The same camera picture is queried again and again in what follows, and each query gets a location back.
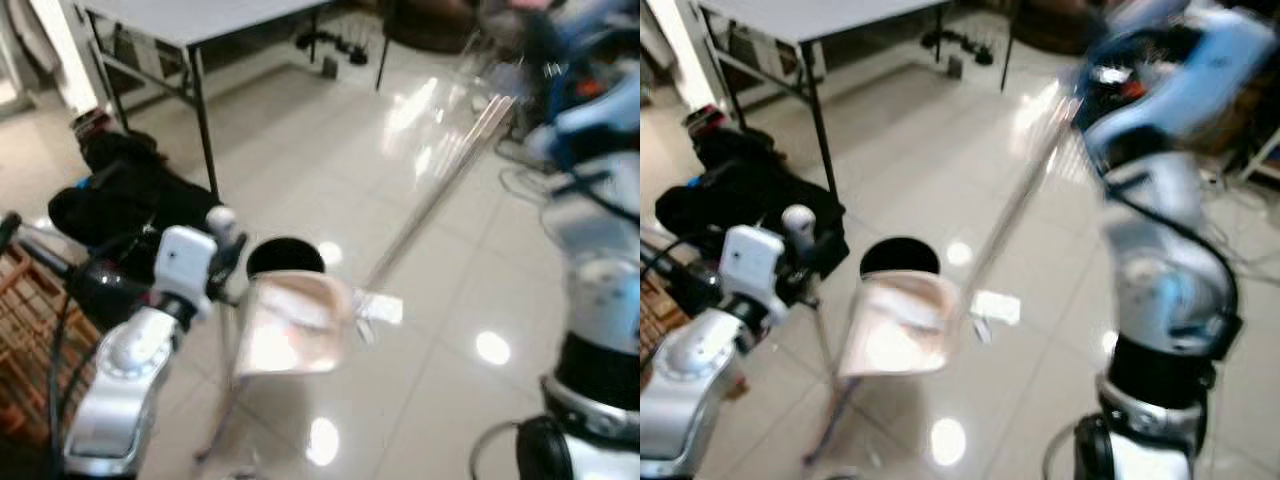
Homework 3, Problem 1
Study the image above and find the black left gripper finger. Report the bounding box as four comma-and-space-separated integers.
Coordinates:
800, 231, 830, 282
224, 231, 252, 278

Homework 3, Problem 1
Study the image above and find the broom with white knob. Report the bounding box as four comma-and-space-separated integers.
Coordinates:
194, 206, 243, 467
782, 204, 863, 468

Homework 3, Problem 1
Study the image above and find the beige long-handled dustpan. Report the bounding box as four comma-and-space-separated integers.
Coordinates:
233, 92, 521, 381
836, 95, 1083, 381

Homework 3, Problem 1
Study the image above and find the black round waste bin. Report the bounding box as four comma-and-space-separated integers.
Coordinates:
859, 236, 942, 283
244, 236, 327, 283

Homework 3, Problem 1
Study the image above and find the black fabric bag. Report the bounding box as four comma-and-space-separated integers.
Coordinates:
47, 133, 218, 263
654, 129, 848, 269

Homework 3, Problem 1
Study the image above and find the brown wooden crate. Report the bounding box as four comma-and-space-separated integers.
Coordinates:
0, 238, 103, 443
640, 268, 693, 373

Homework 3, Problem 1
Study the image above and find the black router with antennas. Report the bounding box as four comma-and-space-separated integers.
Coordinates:
294, 28, 368, 68
919, 28, 998, 68

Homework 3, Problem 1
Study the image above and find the large white paper wrapper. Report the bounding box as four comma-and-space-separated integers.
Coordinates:
354, 289, 405, 327
969, 289, 1022, 328

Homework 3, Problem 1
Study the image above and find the red-topped black can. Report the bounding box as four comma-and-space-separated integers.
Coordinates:
71, 107, 112, 142
684, 104, 730, 138

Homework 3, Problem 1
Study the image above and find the white table with black legs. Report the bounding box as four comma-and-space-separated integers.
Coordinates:
74, 0, 393, 198
694, 0, 1013, 198

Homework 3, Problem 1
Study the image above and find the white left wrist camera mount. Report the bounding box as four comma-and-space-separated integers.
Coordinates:
719, 225, 788, 308
154, 225, 220, 312

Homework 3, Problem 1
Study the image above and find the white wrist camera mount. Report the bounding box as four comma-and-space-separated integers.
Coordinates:
154, 225, 220, 312
719, 225, 788, 308
548, 60, 641, 141
1083, 8, 1280, 166

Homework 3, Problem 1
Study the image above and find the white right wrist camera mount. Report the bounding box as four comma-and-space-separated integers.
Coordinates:
548, 60, 641, 141
1083, 8, 1280, 166

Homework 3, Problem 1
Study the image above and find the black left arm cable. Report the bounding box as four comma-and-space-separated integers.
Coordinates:
640, 235, 729, 301
45, 232, 163, 476

